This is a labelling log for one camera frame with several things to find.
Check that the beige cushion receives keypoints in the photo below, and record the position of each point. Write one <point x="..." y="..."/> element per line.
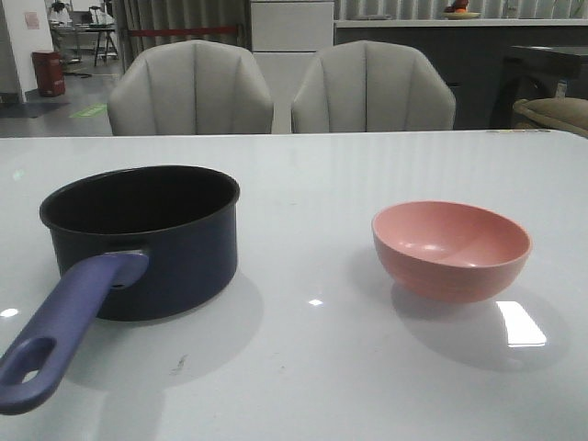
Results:
<point x="557" y="113"/>

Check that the dark washing machine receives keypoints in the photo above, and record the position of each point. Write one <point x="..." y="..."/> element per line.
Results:
<point x="536" y="72"/>

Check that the grey right chair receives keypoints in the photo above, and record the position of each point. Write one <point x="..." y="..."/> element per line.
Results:
<point x="370" y="86"/>

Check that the grey left chair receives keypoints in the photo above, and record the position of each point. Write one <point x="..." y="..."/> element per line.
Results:
<point x="193" y="87"/>

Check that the grey curtain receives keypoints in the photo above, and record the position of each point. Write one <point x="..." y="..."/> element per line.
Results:
<point x="140" y="14"/>

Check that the dark blue saucepan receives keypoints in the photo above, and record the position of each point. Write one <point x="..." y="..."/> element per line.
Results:
<point x="131" y="245"/>

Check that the white refrigerator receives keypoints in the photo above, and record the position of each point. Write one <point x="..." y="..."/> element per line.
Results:
<point x="285" y="35"/>

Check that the background person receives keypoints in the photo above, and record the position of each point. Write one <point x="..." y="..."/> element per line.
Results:
<point x="58" y="13"/>

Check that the fruit plate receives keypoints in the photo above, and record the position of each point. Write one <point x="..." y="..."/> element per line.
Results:
<point x="459" y="9"/>

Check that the background work table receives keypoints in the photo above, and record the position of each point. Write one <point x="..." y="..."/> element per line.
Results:
<point x="73" y="40"/>

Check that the dark kitchen counter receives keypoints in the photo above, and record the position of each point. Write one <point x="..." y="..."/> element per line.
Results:
<point x="468" y="53"/>

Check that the pink bowl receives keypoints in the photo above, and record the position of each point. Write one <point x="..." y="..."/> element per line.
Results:
<point x="450" y="251"/>

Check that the red bin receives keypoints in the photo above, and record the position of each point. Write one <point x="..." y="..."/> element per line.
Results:
<point x="48" y="70"/>

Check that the grey chair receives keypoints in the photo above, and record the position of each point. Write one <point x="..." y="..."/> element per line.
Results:
<point x="193" y="87"/>
<point x="370" y="86"/>

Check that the red barrier belt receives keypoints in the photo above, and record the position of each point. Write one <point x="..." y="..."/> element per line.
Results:
<point x="175" y="32"/>

